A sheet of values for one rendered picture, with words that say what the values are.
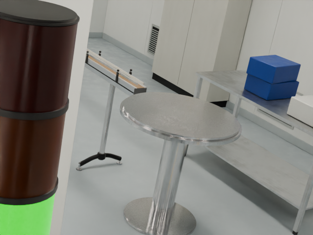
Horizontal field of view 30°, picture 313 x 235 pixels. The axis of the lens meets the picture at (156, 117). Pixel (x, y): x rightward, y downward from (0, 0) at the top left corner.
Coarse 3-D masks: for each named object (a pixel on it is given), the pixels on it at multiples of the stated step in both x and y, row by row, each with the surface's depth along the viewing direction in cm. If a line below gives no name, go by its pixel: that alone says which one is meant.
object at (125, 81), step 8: (88, 56) 539; (96, 56) 543; (88, 64) 532; (96, 64) 521; (104, 64) 515; (112, 64) 517; (96, 72) 522; (104, 72) 512; (112, 72) 507; (120, 72) 497; (112, 80) 503; (120, 80) 493; (128, 80) 494; (136, 80) 490; (120, 88) 494; (128, 88) 485; (136, 88) 479; (144, 88) 484
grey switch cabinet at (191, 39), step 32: (192, 0) 747; (224, 0) 702; (160, 32) 805; (192, 32) 752; (224, 32) 713; (160, 64) 810; (192, 64) 757; (224, 64) 735; (192, 96) 765; (224, 96) 759
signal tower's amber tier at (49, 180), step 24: (0, 120) 30; (24, 120) 30; (48, 120) 30; (0, 144) 30; (24, 144) 30; (48, 144) 31; (0, 168) 31; (24, 168) 31; (48, 168) 32; (0, 192) 31; (24, 192) 31
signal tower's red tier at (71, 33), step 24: (0, 24) 28; (24, 24) 28; (0, 48) 28; (24, 48) 28; (48, 48) 29; (72, 48) 30; (0, 72) 29; (24, 72) 29; (48, 72) 29; (0, 96) 29; (24, 96) 29; (48, 96) 30
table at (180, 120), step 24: (144, 96) 463; (168, 96) 474; (144, 120) 414; (168, 120) 422; (192, 120) 431; (216, 120) 441; (168, 144) 444; (192, 144) 400; (216, 144) 407; (168, 168) 449; (168, 192) 456; (144, 216) 468; (168, 216) 466; (192, 216) 482
